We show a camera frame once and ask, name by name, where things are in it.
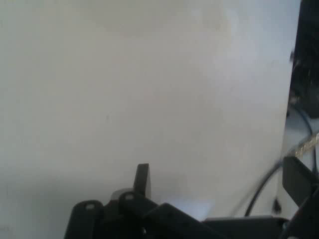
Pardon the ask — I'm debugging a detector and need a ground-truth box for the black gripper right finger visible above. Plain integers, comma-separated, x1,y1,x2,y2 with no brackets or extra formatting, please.
281,156,319,239

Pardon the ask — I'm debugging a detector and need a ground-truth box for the black blurry equipment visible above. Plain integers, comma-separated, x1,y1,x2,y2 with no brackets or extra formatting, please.
290,0,319,119

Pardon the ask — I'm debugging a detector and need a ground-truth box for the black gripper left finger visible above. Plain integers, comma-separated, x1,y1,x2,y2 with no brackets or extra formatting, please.
63,163,225,239

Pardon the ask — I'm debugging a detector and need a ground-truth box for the black cable with metal connector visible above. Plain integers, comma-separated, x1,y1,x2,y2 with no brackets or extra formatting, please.
244,133,319,217

